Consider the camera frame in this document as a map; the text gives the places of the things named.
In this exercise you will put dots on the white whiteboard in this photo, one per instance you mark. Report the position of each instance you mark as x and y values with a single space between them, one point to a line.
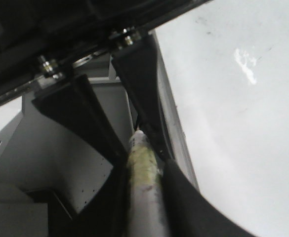
227 63

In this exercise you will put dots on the white black whiteboard marker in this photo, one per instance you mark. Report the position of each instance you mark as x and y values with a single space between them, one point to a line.
146 215

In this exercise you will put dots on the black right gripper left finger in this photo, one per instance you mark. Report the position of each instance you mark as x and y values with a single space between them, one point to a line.
74 105

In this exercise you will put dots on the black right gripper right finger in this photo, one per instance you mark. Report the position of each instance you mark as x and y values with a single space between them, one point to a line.
136 66

